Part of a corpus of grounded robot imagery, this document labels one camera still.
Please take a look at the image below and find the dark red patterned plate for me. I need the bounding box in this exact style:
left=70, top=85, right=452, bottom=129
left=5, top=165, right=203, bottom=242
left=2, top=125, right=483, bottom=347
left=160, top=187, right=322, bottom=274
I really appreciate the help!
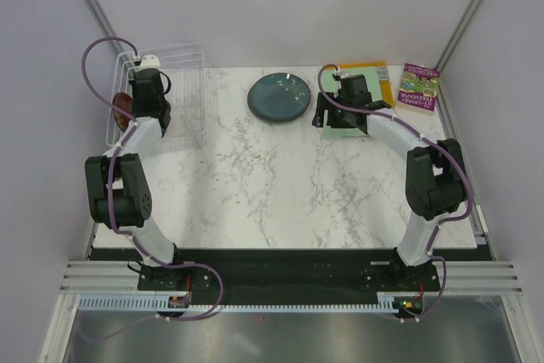
left=112, top=93, right=133, bottom=133

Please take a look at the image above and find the blue floral plate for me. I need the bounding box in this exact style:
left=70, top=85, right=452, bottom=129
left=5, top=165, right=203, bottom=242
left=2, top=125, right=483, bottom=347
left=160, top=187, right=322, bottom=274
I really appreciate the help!
left=246, top=72, right=312, bottom=114

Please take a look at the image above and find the grey plate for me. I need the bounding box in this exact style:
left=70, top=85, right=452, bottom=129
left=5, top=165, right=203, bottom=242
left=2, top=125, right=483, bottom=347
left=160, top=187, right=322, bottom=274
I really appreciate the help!
left=252, top=110, right=306, bottom=123

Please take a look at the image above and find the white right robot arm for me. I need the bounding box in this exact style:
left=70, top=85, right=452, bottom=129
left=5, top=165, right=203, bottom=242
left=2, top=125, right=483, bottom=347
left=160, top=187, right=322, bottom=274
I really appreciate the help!
left=312, top=65, right=473, bottom=290

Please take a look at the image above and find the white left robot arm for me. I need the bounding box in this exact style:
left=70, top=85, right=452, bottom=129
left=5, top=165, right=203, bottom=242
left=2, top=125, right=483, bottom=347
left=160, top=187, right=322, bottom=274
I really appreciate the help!
left=85, top=68, right=187, bottom=289

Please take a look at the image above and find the green folder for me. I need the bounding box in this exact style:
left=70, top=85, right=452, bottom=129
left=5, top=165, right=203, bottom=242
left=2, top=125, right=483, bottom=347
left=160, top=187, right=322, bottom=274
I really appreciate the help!
left=321, top=67, right=366, bottom=139

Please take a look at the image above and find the orange folder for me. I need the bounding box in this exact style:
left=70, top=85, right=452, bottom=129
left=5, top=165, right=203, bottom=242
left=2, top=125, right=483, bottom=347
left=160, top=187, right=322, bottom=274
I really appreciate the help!
left=339, top=61, right=394, bottom=108

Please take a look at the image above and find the purple children's book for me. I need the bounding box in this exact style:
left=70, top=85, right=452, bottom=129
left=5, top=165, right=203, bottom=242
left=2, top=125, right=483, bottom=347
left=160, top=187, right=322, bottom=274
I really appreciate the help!
left=397, top=63, right=440, bottom=112

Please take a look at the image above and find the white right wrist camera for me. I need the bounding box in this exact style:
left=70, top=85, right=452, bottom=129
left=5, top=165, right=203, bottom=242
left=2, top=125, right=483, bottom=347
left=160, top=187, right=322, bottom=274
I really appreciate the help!
left=332, top=66, right=352, bottom=82

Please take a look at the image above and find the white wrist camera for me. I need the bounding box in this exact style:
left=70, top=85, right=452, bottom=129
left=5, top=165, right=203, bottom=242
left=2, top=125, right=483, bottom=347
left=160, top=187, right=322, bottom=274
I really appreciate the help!
left=332, top=66, right=352, bottom=82
left=133, top=54, right=161, bottom=71

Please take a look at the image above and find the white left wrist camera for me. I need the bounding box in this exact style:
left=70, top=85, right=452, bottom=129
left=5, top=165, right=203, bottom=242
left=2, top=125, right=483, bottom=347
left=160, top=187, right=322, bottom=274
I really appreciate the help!
left=133, top=54, right=161, bottom=71

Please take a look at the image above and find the white wire dish rack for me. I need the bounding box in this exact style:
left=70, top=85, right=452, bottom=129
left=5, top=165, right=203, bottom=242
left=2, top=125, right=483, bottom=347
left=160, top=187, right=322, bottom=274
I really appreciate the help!
left=105, top=42, right=209, bottom=152

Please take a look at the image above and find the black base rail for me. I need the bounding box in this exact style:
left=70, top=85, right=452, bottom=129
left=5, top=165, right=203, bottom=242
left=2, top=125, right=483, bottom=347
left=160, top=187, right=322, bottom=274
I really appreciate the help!
left=137, top=249, right=440, bottom=303

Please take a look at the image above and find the white cable duct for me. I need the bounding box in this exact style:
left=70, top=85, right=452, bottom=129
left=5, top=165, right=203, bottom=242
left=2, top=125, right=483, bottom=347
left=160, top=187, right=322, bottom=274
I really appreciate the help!
left=77, top=293, right=416, bottom=314

